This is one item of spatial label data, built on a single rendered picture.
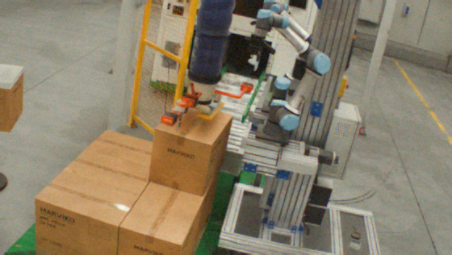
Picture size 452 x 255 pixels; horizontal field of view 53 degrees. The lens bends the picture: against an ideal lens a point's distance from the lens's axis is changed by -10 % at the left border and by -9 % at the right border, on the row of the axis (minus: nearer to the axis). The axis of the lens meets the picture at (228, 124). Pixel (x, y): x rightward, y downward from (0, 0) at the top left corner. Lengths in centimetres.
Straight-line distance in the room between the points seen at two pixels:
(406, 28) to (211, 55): 998
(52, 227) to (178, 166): 96
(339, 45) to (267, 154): 88
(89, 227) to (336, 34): 201
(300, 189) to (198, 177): 80
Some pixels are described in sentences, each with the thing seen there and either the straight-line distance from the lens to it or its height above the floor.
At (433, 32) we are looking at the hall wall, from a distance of 1306.
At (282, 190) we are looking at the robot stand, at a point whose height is 56.
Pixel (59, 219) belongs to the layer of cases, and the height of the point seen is 44.
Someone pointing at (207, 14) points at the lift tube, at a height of 173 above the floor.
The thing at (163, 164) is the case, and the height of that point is 70.
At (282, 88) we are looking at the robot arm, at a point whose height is 122.
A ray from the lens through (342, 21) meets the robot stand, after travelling 324.
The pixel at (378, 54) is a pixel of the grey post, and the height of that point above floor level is 112.
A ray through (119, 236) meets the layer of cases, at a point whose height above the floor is 47.
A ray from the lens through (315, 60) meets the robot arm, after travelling 302.
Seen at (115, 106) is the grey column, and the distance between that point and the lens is 490.
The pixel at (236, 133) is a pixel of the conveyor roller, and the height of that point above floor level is 55.
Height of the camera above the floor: 232
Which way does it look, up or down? 23 degrees down
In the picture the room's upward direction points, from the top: 12 degrees clockwise
